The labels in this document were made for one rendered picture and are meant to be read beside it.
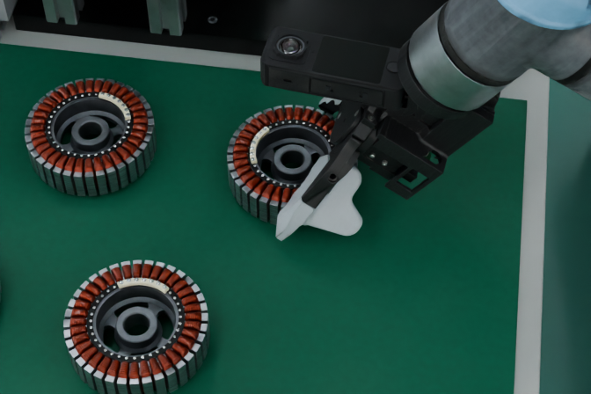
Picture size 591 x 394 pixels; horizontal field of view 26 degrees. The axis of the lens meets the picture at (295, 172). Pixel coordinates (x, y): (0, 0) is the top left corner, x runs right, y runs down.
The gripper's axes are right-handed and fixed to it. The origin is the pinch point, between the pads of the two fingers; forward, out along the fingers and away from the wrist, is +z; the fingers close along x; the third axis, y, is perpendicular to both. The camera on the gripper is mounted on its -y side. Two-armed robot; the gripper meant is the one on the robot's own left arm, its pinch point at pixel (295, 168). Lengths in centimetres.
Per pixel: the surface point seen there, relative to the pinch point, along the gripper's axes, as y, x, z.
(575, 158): 61, 72, 53
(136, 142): -12.6, -2.8, 4.8
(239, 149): -5.1, -1.0, 0.4
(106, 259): -10.3, -12.5, 7.6
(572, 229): 63, 58, 52
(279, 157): -1.8, -0.2, -0.4
